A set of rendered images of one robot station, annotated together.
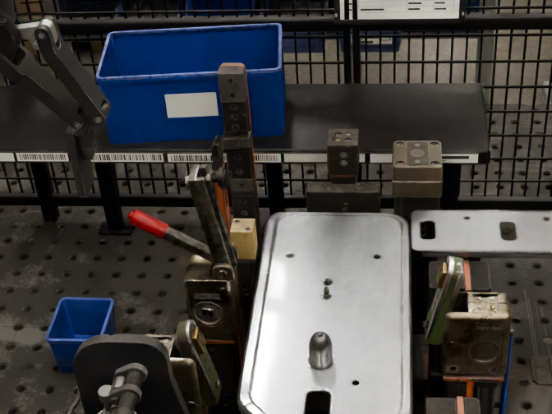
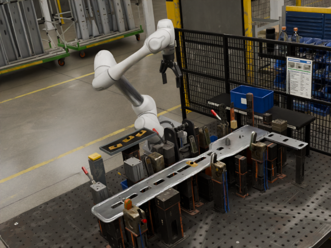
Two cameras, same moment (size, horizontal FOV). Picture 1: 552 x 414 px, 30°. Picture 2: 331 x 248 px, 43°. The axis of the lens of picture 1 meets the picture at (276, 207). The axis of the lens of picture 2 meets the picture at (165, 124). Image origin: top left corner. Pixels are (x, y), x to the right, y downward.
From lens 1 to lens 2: 1.92 m
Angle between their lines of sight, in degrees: 40
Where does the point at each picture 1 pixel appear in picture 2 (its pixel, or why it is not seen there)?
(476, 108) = (306, 120)
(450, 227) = (275, 136)
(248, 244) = (233, 125)
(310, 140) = not seen: hidden behind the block
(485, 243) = (278, 140)
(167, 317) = not seen: hidden behind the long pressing
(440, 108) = (299, 117)
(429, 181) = (278, 127)
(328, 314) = (237, 139)
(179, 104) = (243, 100)
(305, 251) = (245, 131)
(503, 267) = (311, 164)
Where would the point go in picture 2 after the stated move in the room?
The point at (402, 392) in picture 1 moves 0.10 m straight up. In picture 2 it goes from (235, 152) to (234, 138)
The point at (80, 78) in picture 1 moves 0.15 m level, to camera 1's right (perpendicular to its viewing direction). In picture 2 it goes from (178, 70) to (197, 73)
